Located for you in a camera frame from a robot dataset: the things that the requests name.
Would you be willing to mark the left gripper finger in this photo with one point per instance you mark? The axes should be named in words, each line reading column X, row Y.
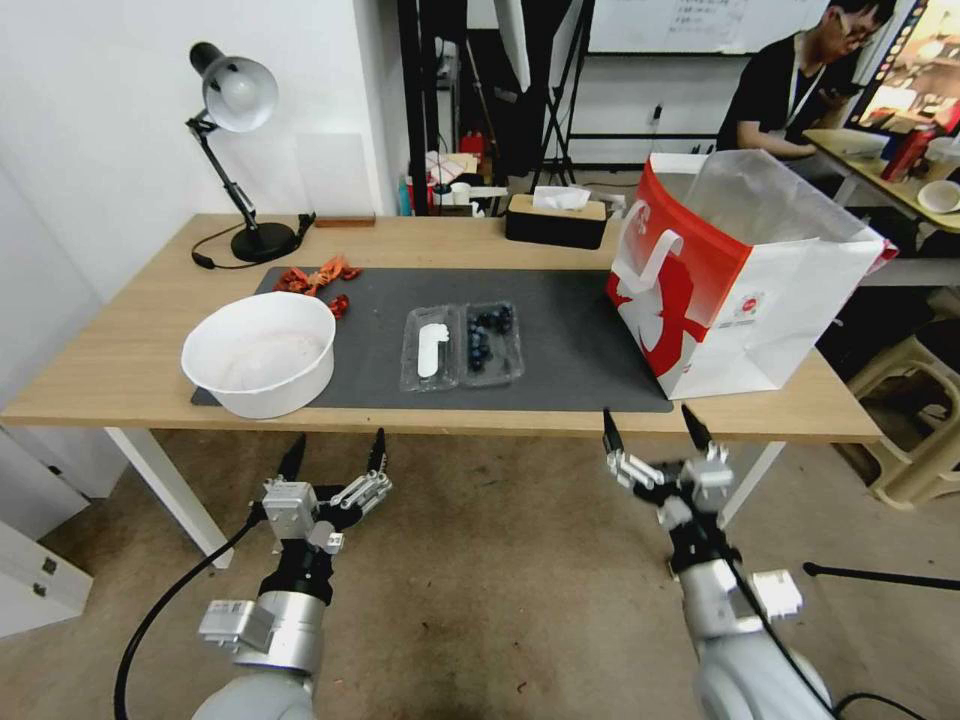
column 367, row 484
column 291, row 457

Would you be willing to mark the white cabinet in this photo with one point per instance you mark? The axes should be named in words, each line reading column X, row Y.
column 37, row 540

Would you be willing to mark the red white takeout bag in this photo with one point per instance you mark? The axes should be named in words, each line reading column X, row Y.
column 720, row 300

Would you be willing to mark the small red crayfish shell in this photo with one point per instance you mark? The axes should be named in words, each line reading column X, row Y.
column 341, row 306

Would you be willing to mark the clear plastic takeout container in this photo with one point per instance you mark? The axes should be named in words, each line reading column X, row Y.
column 461, row 349

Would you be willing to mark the computer monitor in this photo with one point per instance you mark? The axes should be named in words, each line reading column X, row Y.
column 915, row 60

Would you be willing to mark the black tissue box wooden lid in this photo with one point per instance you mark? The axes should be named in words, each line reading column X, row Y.
column 555, row 221

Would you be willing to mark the small white bowl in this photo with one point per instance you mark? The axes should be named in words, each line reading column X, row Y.
column 939, row 196

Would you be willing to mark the blueberries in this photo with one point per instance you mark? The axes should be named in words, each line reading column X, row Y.
column 484, row 334

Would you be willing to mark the black metal frame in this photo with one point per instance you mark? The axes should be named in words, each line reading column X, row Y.
column 420, row 97

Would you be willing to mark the red bottle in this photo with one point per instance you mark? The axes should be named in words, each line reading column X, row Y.
column 904, row 154

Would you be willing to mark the person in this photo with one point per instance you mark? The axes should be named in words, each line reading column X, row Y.
column 780, row 82

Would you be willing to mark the yellow side desk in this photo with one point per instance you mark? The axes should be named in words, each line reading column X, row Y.
column 847, row 161

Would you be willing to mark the black desk lamp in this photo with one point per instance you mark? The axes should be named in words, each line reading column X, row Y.
column 240, row 97

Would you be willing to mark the pale drink cup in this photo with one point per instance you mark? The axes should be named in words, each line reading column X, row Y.
column 943, row 159

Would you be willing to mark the white tissue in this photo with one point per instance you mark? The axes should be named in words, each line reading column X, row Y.
column 561, row 196

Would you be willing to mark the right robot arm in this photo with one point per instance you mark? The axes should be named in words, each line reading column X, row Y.
column 731, row 637

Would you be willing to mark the black tripod stand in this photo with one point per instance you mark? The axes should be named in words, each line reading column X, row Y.
column 562, row 97

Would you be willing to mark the brown wooden block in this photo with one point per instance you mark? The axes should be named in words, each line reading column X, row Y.
column 345, row 220

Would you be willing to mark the wooden table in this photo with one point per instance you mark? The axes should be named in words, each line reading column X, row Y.
column 135, row 322

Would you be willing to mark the white paper bowl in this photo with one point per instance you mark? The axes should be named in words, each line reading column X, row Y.
column 259, row 352

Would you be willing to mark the beige plastic stool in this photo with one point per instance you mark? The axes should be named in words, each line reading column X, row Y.
column 911, row 420

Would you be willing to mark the dark grey desk mat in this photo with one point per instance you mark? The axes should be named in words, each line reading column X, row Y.
column 570, row 345

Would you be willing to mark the whiteboard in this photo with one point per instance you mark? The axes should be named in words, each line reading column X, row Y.
column 675, row 22

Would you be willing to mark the white box red stripes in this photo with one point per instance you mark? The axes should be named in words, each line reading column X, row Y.
column 450, row 176

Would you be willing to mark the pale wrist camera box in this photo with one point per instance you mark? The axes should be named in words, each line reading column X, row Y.
column 289, row 510
column 706, row 477

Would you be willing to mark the black rod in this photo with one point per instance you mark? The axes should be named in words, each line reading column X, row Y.
column 877, row 576

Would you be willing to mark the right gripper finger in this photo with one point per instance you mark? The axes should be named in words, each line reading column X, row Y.
column 622, row 461
column 701, row 439

